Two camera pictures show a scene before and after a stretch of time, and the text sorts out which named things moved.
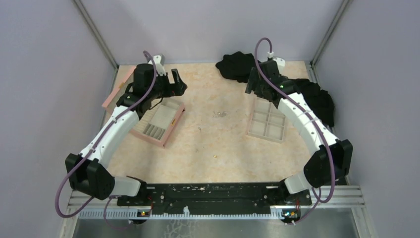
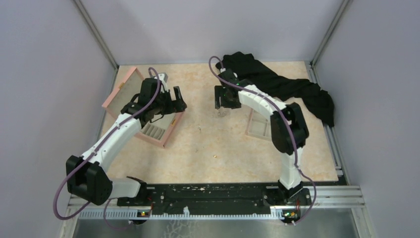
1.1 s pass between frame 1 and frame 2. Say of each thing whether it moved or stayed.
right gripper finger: moved
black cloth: stayed
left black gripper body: moved
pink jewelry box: stayed
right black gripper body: moved
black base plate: stayed
